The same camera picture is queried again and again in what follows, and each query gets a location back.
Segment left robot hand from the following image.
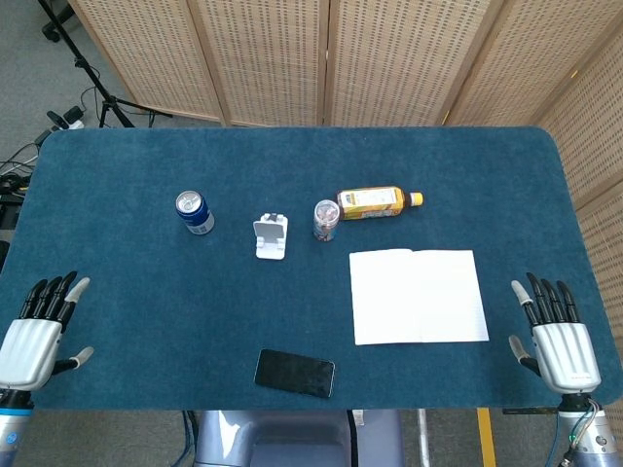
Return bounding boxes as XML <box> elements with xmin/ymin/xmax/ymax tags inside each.
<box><xmin>0</xmin><ymin>270</ymin><xmax>95</xmax><ymax>391</ymax></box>

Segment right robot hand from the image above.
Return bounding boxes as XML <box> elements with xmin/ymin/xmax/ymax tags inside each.
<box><xmin>508</xmin><ymin>272</ymin><xmax>603</xmax><ymax>394</ymax></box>

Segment white notebook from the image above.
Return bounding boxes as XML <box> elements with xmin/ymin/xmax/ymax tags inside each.
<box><xmin>348</xmin><ymin>248</ymin><xmax>491</xmax><ymax>346</ymax></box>

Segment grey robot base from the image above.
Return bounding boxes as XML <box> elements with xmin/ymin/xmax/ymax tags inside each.
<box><xmin>194</xmin><ymin>409</ymin><xmax>405</xmax><ymax>467</ymax></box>

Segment blue table mat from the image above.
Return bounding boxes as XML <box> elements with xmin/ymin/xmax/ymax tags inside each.
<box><xmin>0</xmin><ymin>126</ymin><xmax>618</xmax><ymax>411</ymax></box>

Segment blue soda can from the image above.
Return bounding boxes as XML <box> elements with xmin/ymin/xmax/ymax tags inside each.
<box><xmin>175</xmin><ymin>190</ymin><xmax>215</xmax><ymax>236</ymax></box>

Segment white power strip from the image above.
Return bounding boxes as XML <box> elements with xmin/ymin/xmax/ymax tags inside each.
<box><xmin>46</xmin><ymin>106</ymin><xmax>87</xmax><ymax>130</ymax></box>

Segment yellow-capped tea bottle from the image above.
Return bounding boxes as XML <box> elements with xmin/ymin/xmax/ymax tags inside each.
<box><xmin>335</xmin><ymin>185</ymin><xmax>424</xmax><ymax>222</ymax></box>

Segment white phone stand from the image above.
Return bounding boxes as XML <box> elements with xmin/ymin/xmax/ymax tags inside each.
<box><xmin>252</xmin><ymin>212</ymin><xmax>289</xmax><ymax>261</ymax></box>

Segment black smartphone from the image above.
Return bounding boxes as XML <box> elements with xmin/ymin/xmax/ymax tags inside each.
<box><xmin>253</xmin><ymin>347</ymin><xmax>337</xmax><ymax>400</ymax></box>

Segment clear snack jar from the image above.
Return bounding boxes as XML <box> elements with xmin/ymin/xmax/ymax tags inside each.
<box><xmin>312</xmin><ymin>198</ymin><xmax>342</xmax><ymax>243</ymax></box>

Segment black tripod stand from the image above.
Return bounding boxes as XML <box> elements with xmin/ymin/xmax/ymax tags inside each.
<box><xmin>36</xmin><ymin>0</ymin><xmax>172</xmax><ymax>129</ymax></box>

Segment woven folding screen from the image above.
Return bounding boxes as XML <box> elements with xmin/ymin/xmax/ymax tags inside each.
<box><xmin>67</xmin><ymin>0</ymin><xmax>623</xmax><ymax>467</ymax></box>

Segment black floor cables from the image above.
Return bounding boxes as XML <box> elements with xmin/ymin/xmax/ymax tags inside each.
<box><xmin>0</xmin><ymin>129</ymin><xmax>53</xmax><ymax>230</ymax></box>

